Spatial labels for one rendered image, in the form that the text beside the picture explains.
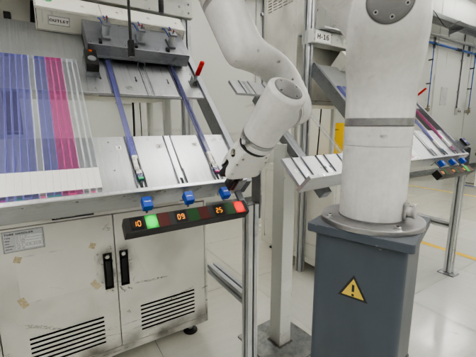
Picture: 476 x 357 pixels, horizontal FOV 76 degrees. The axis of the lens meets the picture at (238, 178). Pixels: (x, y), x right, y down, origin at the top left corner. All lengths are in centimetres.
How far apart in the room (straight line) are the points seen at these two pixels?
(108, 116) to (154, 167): 192
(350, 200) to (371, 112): 16
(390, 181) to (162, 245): 85
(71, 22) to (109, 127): 159
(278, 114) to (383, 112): 19
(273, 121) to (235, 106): 256
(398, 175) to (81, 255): 95
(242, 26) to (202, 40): 243
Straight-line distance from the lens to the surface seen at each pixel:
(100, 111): 274
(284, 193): 112
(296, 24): 197
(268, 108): 62
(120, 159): 86
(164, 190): 80
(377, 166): 59
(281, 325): 135
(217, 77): 311
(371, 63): 57
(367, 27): 55
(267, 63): 71
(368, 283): 62
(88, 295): 121
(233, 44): 67
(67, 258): 114
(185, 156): 91
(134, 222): 77
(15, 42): 120
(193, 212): 81
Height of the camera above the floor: 89
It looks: 10 degrees down
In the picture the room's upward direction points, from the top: straight up
